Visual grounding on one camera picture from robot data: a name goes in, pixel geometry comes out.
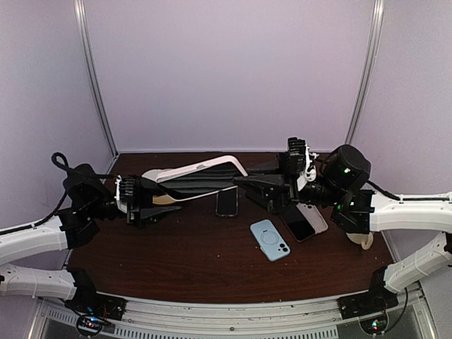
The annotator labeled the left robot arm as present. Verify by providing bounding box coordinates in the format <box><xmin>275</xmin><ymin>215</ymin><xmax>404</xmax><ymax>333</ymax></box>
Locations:
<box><xmin>1</xmin><ymin>157</ymin><xmax>247</xmax><ymax>314</ymax></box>

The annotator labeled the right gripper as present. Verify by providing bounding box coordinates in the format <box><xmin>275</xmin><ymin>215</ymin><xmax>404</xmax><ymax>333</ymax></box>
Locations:
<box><xmin>232</xmin><ymin>150</ymin><xmax>343</xmax><ymax>217</ymax></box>

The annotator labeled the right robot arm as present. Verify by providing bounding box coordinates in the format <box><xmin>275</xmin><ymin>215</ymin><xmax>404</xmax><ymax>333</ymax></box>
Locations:
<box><xmin>233</xmin><ymin>137</ymin><xmax>451</xmax><ymax>319</ymax></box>

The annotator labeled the white phone case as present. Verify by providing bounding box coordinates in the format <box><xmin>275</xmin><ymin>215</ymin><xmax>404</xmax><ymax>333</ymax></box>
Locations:
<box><xmin>297</xmin><ymin>203</ymin><xmax>328</xmax><ymax>234</ymax></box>

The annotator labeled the aluminium frame post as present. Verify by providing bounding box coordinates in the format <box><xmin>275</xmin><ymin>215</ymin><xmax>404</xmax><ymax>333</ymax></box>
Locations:
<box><xmin>73</xmin><ymin>0</ymin><xmax>119</xmax><ymax>157</ymax></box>
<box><xmin>345</xmin><ymin>0</ymin><xmax>385</xmax><ymax>145</ymax></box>

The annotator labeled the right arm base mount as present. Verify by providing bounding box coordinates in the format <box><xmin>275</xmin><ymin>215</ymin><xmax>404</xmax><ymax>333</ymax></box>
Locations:
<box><xmin>338</xmin><ymin>293</ymin><xmax>398</xmax><ymax>320</ymax></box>

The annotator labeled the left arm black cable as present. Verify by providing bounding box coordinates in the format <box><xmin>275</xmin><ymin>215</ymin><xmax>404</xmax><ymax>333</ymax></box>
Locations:
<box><xmin>0</xmin><ymin>151</ymin><xmax>121</xmax><ymax>234</ymax></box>

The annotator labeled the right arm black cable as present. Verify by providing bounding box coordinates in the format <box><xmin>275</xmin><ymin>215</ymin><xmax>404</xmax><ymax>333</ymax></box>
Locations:
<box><xmin>367</xmin><ymin>179</ymin><xmax>452</xmax><ymax>205</ymax></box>

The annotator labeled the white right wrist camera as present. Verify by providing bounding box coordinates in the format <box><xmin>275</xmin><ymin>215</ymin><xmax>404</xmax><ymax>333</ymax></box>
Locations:
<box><xmin>296</xmin><ymin>145</ymin><xmax>319</xmax><ymax>191</ymax></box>

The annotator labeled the purple phone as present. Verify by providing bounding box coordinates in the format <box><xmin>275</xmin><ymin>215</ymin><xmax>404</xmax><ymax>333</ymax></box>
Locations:
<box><xmin>280</xmin><ymin>211</ymin><xmax>315</xmax><ymax>242</ymax></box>

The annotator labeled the right round status board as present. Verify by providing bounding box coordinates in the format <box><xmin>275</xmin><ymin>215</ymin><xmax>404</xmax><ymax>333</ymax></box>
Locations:
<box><xmin>359</xmin><ymin>315</ymin><xmax>388</xmax><ymax>335</ymax></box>

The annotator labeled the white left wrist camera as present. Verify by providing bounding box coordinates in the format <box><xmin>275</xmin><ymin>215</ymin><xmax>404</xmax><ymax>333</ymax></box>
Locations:
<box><xmin>114</xmin><ymin>175</ymin><xmax>127</xmax><ymax>214</ymax></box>

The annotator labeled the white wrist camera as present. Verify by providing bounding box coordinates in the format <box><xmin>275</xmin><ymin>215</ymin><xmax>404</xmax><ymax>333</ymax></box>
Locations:
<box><xmin>114</xmin><ymin>175</ymin><xmax>127</xmax><ymax>214</ymax></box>
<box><xmin>296</xmin><ymin>145</ymin><xmax>319</xmax><ymax>191</ymax></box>

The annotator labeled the right aluminium frame post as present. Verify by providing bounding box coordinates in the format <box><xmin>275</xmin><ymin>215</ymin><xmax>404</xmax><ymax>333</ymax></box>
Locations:
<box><xmin>345</xmin><ymin>0</ymin><xmax>385</xmax><ymax>145</ymax></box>

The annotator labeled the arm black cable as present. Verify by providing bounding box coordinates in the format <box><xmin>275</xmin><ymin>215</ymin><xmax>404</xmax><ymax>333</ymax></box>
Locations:
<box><xmin>367</xmin><ymin>179</ymin><xmax>452</xmax><ymax>205</ymax></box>
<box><xmin>0</xmin><ymin>151</ymin><xmax>121</xmax><ymax>234</ymax></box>

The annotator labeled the left round status board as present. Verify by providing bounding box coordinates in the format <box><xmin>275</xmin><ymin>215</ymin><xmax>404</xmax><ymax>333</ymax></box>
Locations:
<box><xmin>76</xmin><ymin>315</ymin><xmax>105</xmax><ymax>336</ymax></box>

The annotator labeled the cream ribbed mug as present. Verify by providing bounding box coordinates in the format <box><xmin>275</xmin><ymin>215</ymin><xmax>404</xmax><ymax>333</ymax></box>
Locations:
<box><xmin>346</xmin><ymin>232</ymin><xmax>374</xmax><ymax>250</ymax></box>

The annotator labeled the beige saucer plate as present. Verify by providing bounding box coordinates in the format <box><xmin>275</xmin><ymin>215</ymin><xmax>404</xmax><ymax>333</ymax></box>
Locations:
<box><xmin>153</xmin><ymin>194</ymin><xmax>177</xmax><ymax>206</ymax></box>

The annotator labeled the left aluminium frame post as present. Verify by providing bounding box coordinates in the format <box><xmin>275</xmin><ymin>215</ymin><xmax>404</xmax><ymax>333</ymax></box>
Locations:
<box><xmin>73</xmin><ymin>0</ymin><xmax>119</xmax><ymax>157</ymax></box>

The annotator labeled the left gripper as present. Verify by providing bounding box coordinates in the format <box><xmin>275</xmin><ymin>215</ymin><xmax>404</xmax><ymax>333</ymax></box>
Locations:
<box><xmin>85</xmin><ymin>173</ymin><xmax>182</xmax><ymax>229</ymax></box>

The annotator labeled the round status board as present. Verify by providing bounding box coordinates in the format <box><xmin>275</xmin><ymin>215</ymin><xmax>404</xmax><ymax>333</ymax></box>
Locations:
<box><xmin>76</xmin><ymin>315</ymin><xmax>105</xmax><ymax>336</ymax></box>
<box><xmin>359</xmin><ymin>315</ymin><xmax>388</xmax><ymax>335</ymax></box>

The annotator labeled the white ceramic cup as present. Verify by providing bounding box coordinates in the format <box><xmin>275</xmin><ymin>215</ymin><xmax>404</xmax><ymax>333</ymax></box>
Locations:
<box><xmin>141</xmin><ymin>169</ymin><xmax>165</xmax><ymax>182</ymax></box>

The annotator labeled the front aluminium rail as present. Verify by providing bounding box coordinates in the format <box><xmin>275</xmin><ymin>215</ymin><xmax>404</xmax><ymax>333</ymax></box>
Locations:
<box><xmin>30</xmin><ymin>277</ymin><xmax>437</xmax><ymax>339</ymax></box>

